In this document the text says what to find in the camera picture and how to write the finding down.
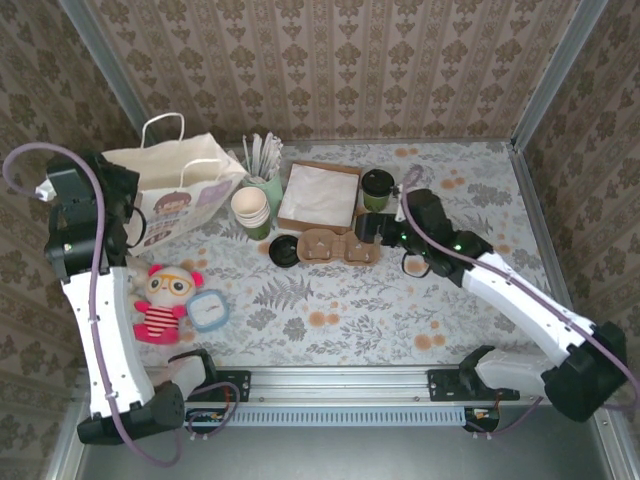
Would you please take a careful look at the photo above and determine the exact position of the black plastic cup lid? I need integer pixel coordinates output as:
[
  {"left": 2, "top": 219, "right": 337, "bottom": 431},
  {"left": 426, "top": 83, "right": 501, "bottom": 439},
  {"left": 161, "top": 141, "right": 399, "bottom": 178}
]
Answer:
[
  {"left": 268, "top": 233, "right": 304, "bottom": 269},
  {"left": 360, "top": 168, "right": 398, "bottom": 197}
]

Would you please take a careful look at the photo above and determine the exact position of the brown pulp cup carrier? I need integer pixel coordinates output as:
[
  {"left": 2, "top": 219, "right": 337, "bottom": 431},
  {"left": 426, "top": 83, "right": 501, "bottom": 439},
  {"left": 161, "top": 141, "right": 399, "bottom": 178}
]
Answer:
[{"left": 298, "top": 227, "right": 381, "bottom": 265}]

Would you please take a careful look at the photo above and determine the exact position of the white printed paper bag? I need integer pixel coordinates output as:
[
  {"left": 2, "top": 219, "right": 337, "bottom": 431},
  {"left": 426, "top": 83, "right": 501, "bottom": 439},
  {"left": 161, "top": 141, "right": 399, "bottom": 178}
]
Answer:
[{"left": 102, "top": 112, "right": 249, "bottom": 251}]

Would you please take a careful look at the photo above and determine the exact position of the brown cardboard napkin box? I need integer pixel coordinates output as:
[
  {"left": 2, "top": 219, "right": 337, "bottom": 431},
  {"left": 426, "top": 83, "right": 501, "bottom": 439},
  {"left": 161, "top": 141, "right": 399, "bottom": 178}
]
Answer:
[{"left": 277, "top": 160, "right": 362, "bottom": 235}]

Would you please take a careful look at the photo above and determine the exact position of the pink striped plush doll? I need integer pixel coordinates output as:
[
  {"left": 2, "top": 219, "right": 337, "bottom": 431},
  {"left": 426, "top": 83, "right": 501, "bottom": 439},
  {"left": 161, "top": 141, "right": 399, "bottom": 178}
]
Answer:
[{"left": 132, "top": 263, "right": 206, "bottom": 346}]

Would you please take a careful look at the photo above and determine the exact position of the blue white alarm clock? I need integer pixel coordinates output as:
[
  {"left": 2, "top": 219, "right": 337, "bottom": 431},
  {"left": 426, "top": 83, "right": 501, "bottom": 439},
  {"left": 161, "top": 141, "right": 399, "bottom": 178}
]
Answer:
[{"left": 185, "top": 288, "right": 230, "bottom": 334}]

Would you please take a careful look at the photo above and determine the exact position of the green straw holder cup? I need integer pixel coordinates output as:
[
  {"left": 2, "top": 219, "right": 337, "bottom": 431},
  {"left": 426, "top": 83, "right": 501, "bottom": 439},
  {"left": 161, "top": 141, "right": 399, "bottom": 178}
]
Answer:
[{"left": 242, "top": 172, "right": 285, "bottom": 221}]

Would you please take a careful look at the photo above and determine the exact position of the floral tablecloth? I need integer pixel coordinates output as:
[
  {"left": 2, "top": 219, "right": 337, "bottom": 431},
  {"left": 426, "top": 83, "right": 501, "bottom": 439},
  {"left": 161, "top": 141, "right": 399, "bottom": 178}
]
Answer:
[{"left": 110, "top": 141, "right": 574, "bottom": 367}]

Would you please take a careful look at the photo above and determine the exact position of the grey metal sheet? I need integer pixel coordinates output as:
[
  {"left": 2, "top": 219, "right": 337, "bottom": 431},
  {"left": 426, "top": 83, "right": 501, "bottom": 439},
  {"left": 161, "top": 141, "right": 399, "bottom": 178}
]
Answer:
[{"left": 44, "top": 399, "right": 640, "bottom": 480}]

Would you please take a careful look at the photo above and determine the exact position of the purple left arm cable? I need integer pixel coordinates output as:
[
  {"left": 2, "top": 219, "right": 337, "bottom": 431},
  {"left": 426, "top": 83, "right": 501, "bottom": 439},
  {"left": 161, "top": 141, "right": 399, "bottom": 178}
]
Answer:
[{"left": 2, "top": 142, "right": 236, "bottom": 469}]

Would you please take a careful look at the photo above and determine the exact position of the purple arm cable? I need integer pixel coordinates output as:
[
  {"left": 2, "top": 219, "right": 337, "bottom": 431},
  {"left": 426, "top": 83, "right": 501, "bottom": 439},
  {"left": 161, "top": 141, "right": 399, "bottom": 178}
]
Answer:
[
  {"left": 2, "top": 142, "right": 236, "bottom": 469},
  {"left": 399, "top": 164, "right": 640, "bottom": 441}
]

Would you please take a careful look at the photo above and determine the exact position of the aluminium table rear rail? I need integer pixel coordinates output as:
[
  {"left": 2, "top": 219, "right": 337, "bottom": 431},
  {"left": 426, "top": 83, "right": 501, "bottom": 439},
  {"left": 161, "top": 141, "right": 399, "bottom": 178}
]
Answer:
[{"left": 224, "top": 138, "right": 516, "bottom": 148}]

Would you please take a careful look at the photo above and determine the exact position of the aluminium table side rail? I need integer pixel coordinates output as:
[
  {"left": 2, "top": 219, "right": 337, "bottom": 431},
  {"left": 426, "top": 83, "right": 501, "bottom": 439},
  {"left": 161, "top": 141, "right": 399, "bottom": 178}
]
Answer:
[{"left": 509, "top": 142, "right": 592, "bottom": 365}]

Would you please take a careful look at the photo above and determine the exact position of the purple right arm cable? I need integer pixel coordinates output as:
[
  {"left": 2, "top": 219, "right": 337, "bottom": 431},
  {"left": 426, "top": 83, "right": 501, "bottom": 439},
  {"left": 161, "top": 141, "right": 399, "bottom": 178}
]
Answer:
[{"left": 399, "top": 164, "right": 640, "bottom": 441}]

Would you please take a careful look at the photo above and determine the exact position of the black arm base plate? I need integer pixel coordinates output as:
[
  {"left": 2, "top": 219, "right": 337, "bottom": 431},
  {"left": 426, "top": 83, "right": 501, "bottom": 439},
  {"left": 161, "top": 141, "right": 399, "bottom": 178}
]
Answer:
[
  {"left": 428, "top": 368, "right": 520, "bottom": 402},
  {"left": 179, "top": 368, "right": 251, "bottom": 402}
]

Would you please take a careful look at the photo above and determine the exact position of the aluminium frame post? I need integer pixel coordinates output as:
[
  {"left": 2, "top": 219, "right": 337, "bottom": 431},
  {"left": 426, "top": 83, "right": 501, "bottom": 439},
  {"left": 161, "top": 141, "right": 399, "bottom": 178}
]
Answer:
[
  {"left": 511, "top": 0, "right": 612, "bottom": 151},
  {"left": 58, "top": 0, "right": 165, "bottom": 156}
]

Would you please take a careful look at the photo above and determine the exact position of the aluminium mounting rail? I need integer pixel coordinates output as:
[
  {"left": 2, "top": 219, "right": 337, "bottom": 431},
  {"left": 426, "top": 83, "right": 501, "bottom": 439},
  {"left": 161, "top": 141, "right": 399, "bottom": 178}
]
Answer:
[{"left": 144, "top": 364, "right": 619, "bottom": 401}]

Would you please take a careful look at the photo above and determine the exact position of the white slotted cable duct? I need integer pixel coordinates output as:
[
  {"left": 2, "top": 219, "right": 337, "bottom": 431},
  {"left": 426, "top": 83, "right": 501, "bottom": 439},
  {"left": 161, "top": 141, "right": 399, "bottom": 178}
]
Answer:
[{"left": 182, "top": 405, "right": 494, "bottom": 427}]

